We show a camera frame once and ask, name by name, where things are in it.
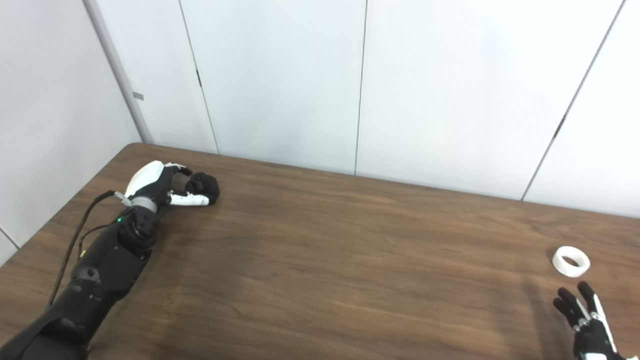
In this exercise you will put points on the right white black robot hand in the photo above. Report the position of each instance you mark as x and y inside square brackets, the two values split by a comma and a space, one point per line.
[592, 337]

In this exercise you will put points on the gray wall corner post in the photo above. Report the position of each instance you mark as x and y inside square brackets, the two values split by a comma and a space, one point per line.
[120, 75]

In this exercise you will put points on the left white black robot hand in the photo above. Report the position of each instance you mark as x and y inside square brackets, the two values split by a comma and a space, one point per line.
[145, 177]

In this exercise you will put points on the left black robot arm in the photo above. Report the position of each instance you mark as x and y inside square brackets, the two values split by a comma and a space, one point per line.
[100, 270]

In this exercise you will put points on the round black plastic part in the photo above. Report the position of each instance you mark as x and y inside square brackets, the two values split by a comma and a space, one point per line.
[205, 185]

